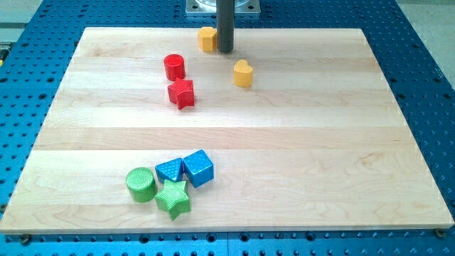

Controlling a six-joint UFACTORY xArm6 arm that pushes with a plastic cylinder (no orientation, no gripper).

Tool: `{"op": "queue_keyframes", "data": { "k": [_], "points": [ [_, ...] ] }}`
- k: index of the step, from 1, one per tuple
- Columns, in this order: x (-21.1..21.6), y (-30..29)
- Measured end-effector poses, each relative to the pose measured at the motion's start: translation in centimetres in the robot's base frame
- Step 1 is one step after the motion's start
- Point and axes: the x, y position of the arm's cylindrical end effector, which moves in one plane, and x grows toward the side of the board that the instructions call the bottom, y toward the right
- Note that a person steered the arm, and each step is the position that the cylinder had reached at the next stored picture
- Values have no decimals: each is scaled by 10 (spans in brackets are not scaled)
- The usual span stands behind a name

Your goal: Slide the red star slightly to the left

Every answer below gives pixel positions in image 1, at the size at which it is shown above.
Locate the red star block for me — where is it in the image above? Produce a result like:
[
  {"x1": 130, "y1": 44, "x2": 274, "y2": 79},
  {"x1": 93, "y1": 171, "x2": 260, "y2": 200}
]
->
[{"x1": 168, "y1": 78, "x2": 195, "y2": 110}]

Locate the green star block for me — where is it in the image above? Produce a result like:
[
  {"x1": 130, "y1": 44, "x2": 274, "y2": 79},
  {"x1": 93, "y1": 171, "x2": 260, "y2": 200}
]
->
[{"x1": 155, "y1": 179, "x2": 191, "y2": 221}]

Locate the blue cube block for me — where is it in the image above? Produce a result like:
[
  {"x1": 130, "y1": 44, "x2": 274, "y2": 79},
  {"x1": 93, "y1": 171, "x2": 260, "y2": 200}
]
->
[{"x1": 183, "y1": 149, "x2": 214, "y2": 188}]

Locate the yellow heart block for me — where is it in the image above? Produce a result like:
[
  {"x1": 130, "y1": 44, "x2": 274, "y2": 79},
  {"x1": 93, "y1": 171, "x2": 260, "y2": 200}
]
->
[{"x1": 233, "y1": 59, "x2": 254, "y2": 87}]

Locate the light wooden board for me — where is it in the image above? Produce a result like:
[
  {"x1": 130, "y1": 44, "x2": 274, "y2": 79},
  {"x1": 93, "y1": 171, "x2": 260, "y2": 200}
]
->
[{"x1": 1, "y1": 28, "x2": 454, "y2": 235}]

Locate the blue triangle block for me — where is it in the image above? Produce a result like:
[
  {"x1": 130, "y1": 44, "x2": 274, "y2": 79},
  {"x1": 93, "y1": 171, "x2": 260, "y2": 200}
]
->
[{"x1": 155, "y1": 158, "x2": 184, "y2": 183}]

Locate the red cylinder block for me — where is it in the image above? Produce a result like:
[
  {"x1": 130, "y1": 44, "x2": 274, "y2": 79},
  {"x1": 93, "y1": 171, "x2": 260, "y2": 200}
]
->
[{"x1": 164, "y1": 54, "x2": 186, "y2": 81}]

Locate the yellow hexagon block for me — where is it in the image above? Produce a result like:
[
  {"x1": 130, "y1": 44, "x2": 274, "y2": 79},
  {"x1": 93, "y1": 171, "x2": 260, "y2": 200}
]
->
[{"x1": 198, "y1": 27, "x2": 218, "y2": 52}]

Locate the green cylinder block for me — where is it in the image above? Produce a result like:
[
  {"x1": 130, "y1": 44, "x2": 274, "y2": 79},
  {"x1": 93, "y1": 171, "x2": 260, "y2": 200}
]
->
[{"x1": 125, "y1": 167, "x2": 157, "y2": 203}]

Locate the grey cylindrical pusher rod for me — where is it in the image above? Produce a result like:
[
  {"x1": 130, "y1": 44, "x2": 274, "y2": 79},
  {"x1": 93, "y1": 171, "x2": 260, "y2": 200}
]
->
[{"x1": 216, "y1": 0, "x2": 235, "y2": 53}]

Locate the blue perforated metal table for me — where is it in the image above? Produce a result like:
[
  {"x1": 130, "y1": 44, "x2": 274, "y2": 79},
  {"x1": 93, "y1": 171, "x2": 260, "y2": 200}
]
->
[{"x1": 1, "y1": 1, "x2": 454, "y2": 255}]

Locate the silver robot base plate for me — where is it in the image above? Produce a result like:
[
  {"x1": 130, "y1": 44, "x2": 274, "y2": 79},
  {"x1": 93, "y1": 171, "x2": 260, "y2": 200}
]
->
[{"x1": 185, "y1": 0, "x2": 261, "y2": 16}]

